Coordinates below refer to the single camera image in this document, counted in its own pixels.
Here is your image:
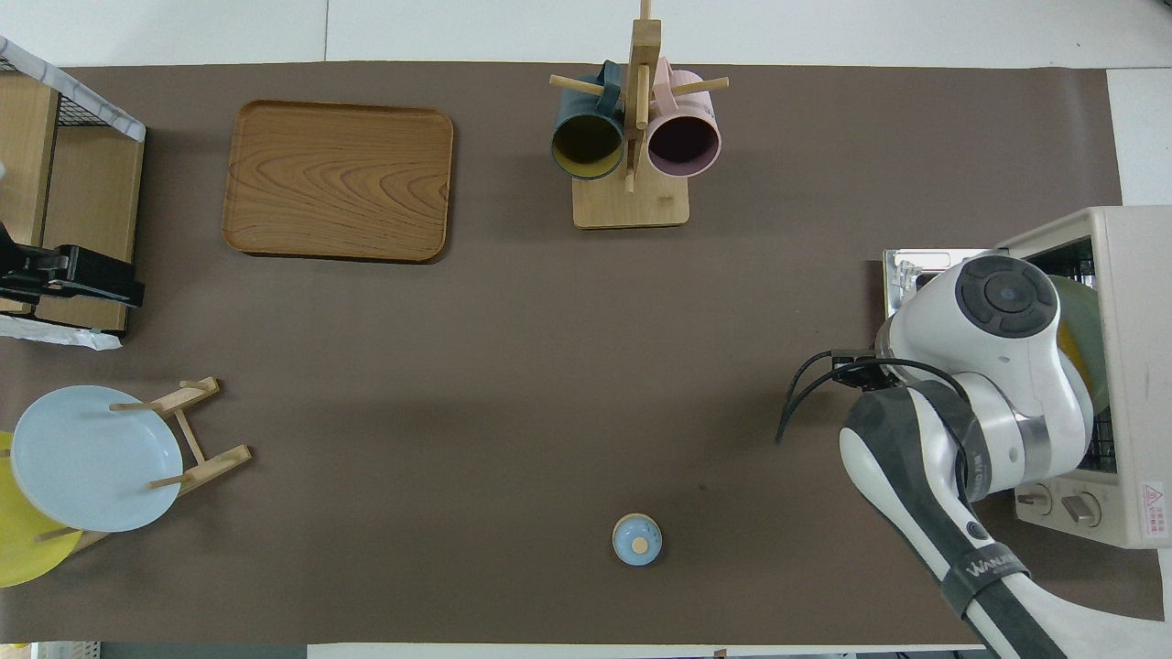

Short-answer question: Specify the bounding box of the wooden plate rack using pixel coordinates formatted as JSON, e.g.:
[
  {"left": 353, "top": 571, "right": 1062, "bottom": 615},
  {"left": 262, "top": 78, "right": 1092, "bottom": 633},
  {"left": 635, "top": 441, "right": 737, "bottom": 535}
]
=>
[{"left": 37, "top": 375, "right": 253, "bottom": 555}]

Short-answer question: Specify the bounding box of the light blue plate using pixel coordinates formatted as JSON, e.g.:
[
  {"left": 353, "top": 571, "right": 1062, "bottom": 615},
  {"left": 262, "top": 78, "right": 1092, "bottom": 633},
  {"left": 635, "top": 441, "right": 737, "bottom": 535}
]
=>
[{"left": 11, "top": 385, "right": 184, "bottom": 534}]

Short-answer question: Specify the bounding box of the cream toaster oven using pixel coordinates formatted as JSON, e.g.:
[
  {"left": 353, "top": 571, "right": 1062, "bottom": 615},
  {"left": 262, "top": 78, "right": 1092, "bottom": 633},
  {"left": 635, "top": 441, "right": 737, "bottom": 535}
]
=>
[{"left": 884, "top": 206, "right": 1172, "bottom": 550}]

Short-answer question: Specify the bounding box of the metal oven wire rack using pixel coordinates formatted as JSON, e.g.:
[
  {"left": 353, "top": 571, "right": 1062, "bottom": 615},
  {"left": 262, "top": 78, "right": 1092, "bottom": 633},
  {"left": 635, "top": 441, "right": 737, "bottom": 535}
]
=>
[{"left": 1080, "top": 261, "right": 1120, "bottom": 473}]

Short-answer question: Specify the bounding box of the dark teal mug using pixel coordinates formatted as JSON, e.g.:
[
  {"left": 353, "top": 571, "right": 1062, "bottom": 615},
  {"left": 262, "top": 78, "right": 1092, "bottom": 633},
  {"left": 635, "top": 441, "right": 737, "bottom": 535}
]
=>
[{"left": 550, "top": 61, "right": 627, "bottom": 181}]

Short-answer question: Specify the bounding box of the pale green plate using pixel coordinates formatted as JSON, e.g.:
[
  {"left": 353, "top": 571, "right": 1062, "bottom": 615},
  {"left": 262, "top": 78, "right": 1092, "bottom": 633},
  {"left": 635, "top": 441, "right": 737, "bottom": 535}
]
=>
[{"left": 1048, "top": 275, "right": 1112, "bottom": 415}]

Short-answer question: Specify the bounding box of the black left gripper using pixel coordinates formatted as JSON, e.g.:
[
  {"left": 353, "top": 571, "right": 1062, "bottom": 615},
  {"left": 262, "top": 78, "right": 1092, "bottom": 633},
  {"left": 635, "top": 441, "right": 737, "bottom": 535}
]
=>
[{"left": 7, "top": 243, "right": 147, "bottom": 308}]

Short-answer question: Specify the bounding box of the yellow corn cob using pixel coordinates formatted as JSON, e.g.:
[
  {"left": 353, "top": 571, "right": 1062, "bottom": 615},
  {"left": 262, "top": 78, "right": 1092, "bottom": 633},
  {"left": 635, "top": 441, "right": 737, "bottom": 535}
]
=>
[{"left": 1058, "top": 325, "right": 1097, "bottom": 390}]

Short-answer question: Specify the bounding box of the brown wooden tray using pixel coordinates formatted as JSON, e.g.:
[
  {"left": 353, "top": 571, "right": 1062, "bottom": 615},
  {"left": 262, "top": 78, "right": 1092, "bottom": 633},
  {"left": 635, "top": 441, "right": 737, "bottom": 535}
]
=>
[{"left": 222, "top": 99, "right": 455, "bottom": 265}]

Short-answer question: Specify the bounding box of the brown table mat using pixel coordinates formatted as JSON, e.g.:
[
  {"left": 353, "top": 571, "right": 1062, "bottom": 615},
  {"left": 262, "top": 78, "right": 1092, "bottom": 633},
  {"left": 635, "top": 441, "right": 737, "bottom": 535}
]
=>
[{"left": 0, "top": 62, "right": 1169, "bottom": 645}]

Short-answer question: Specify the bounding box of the wooden mug tree stand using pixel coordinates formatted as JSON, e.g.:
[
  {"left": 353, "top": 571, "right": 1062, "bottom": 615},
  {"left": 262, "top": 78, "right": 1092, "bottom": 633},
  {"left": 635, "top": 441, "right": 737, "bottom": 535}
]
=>
[{"left": 549, "top": 0, "right": 731, "bottom": 230}]

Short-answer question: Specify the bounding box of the pink mug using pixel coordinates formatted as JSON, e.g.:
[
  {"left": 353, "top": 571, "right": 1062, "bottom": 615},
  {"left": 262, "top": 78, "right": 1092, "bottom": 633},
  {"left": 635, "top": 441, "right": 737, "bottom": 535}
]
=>
[{"left": 646, "top": 58, "right": 723, "bottom": 179}]

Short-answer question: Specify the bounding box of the yellow plate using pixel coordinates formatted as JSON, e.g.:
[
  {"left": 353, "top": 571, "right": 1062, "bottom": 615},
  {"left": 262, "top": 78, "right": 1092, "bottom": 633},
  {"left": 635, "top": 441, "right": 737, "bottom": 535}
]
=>
[{"left": 0, "top": 430, "right": 83, "bottom": 589}]

